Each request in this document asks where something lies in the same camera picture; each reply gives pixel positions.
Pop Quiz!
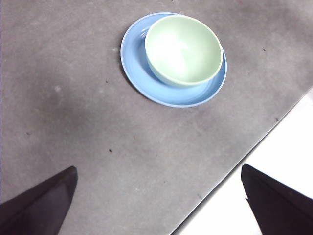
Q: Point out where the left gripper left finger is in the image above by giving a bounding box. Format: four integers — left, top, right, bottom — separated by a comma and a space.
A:
0, 165, 78, 235

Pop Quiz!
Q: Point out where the blue round plate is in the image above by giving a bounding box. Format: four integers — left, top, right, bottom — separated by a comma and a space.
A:
119, 12, 228, 108

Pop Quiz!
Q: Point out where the green ribbed bowl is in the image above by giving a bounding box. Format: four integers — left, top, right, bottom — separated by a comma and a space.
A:
144, 15, 224, 89

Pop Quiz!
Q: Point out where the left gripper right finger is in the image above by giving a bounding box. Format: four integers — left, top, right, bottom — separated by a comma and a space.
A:
241, 163, 313, 235

